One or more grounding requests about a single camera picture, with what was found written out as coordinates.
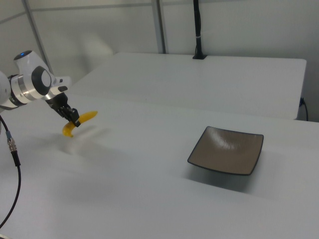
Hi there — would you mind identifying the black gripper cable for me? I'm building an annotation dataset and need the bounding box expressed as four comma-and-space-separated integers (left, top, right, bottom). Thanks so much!
0, 116, 22, 229

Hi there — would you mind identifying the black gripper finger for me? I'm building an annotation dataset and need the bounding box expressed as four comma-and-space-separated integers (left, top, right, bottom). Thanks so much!
69, 108, 82, 128

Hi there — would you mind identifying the square brown ceramic plate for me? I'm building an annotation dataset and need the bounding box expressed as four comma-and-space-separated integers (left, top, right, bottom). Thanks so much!
187, 125, 264, 176

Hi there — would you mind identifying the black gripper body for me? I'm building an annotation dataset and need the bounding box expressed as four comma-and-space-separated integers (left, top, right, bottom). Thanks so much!
44, 91, 77, 122

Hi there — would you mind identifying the yellow banana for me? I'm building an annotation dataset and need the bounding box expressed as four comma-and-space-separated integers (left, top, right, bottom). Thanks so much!
61, 110, 98, 138

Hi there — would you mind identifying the black camera pole with base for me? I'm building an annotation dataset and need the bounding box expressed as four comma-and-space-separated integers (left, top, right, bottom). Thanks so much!
192, 0, 207, 60

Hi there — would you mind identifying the black cable with blue plug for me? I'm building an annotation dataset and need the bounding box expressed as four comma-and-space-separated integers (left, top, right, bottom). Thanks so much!
300, 97, 309, 122

